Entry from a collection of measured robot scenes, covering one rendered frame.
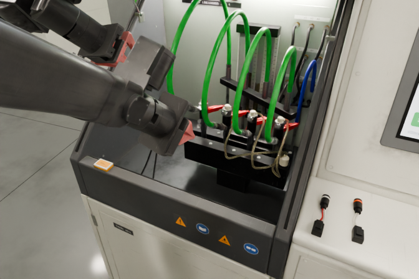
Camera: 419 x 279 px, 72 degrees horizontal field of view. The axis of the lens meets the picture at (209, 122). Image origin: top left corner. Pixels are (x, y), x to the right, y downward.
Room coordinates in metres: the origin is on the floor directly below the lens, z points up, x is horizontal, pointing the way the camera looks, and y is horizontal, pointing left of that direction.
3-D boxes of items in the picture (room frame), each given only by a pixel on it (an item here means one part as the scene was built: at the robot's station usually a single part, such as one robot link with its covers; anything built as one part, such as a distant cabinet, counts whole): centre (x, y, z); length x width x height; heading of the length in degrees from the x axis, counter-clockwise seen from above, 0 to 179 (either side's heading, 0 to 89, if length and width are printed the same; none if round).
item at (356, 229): (0.44, -0.34, 0.99); 0.12 x 0.02 x 0.02; 157
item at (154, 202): (0.57, 0.12, 0.87); 0.62 x 0.04 x 0.16; 64
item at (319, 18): (0.92, -0.31, 1.20); 0.13 x 0.03 x 0.31; 64
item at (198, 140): (0.74, -0.09, 0.91); 0.34 x 0.10 x 0.15; 64
